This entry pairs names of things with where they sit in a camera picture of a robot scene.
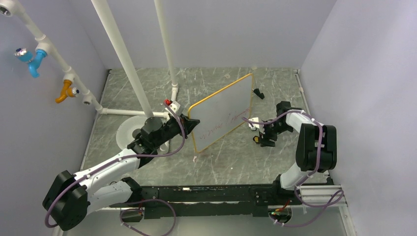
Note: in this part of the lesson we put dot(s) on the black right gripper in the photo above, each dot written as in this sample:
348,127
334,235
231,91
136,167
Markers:
264,140

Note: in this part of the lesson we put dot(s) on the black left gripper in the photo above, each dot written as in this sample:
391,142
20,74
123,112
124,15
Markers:
190,124

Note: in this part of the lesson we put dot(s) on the yellow framed whiteboard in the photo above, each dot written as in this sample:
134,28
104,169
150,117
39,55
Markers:
221,112

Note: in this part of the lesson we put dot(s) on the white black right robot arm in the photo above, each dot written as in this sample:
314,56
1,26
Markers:
316,148

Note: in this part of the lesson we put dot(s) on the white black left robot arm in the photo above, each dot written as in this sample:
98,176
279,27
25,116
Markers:
74,196

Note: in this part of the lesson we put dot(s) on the white perforated disc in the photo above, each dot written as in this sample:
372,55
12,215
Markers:
128,136

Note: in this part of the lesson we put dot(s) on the orange plastic faucet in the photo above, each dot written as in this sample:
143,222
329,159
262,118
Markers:
67,91

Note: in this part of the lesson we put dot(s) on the blue plastic faucet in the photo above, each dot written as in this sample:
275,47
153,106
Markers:
33,61

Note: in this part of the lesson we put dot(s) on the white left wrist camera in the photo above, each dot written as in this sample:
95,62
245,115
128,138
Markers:
173,107

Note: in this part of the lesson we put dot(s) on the black wire board stand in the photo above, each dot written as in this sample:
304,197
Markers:
259,93

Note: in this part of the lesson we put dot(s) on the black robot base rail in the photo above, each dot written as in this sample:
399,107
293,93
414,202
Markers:
256,200

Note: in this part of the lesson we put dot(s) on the white pvc pipe frame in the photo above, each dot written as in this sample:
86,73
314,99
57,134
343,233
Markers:
13,7

